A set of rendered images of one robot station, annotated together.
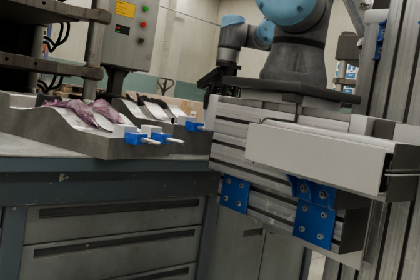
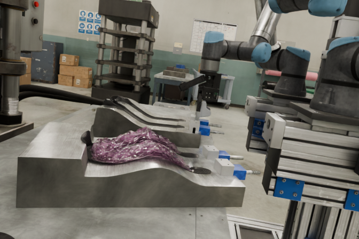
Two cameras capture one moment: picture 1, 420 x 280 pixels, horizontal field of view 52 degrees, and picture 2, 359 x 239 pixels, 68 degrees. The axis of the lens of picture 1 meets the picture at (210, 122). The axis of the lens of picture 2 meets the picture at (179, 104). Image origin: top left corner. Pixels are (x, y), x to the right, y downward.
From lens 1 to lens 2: 106 cm
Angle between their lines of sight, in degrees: 44
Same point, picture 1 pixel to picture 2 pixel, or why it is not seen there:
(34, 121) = (134, 186)
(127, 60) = (25, 42)
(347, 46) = (107, 6)
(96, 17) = (16, 3)
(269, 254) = not seen: hidden behind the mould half
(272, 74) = (349, 111)
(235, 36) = (221, 50)
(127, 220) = not seen: hidden behind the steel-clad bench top
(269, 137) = not seen: outside the picture
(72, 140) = (197, 197)
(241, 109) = (313, 133)
